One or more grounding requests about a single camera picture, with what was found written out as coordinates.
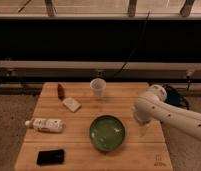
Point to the green ceramic bowl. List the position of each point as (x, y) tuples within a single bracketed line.
[(107, 133)]

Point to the white plastic bottle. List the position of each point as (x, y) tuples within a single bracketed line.
[(45, 125)]

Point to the white rectangular sponge block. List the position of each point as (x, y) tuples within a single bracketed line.
[(72, 104)]

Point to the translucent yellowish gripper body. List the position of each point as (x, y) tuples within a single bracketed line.
[(143, 128)]

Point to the small red-brown object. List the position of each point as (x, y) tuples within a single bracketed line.
[(61, 94)]

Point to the black smartphone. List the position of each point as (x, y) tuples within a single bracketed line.
[(50, 157)]

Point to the white plastic cup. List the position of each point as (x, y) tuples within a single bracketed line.
[(98, 86)]

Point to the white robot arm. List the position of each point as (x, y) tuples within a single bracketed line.
[(151, 104)]

